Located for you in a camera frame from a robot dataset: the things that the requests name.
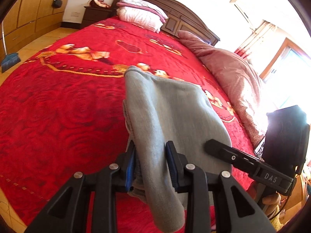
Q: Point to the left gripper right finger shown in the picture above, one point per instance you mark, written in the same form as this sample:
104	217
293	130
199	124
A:
235	210

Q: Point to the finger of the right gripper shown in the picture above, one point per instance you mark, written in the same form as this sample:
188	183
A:
240	160

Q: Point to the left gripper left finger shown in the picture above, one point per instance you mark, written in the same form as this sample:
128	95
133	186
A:
81	195

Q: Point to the light grey sweatpants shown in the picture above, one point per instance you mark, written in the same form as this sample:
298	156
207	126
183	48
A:
158	110

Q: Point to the right hand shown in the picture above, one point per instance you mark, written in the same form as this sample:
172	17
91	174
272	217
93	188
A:
272	201

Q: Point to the pink folded quilt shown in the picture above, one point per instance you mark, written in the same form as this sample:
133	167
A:
238	79

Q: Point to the red rose bedspread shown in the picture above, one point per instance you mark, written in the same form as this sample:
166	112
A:
61	110

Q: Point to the red white curtain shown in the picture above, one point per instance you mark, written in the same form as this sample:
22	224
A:
253	41

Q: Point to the dark wooden headboard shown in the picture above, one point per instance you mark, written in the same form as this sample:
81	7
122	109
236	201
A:
181	17

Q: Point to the blue broom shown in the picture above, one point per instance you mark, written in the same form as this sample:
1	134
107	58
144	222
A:
9	60

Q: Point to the white pink pillow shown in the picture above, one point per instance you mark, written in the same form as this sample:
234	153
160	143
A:
141	13

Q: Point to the dark wooden nightstand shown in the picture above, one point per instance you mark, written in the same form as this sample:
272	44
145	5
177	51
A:
94	14

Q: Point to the wooden wardrobe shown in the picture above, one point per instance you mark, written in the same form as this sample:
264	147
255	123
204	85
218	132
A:
29	19

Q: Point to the clothes on nightstand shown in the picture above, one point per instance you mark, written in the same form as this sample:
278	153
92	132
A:
98	4

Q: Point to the wooden window frame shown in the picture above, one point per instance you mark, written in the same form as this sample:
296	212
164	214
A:
287	46

